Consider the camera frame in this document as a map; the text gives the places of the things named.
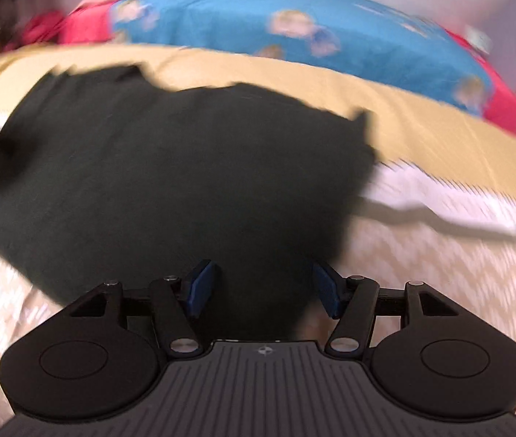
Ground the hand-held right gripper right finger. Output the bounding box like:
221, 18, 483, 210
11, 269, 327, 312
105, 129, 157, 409
312, 261, 462, 359

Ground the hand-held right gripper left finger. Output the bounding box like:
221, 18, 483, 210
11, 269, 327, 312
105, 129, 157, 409
69, 259, 218, 359

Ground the dark green knit sweater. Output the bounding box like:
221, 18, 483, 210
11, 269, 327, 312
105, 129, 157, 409
0, 64, 378, 326

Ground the red clothes pile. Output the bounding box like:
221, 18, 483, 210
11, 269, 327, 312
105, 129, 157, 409
20, 10, 66, 47

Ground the cream patterned bedspread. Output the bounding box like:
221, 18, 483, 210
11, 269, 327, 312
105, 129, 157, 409
0, 43, 516, 431

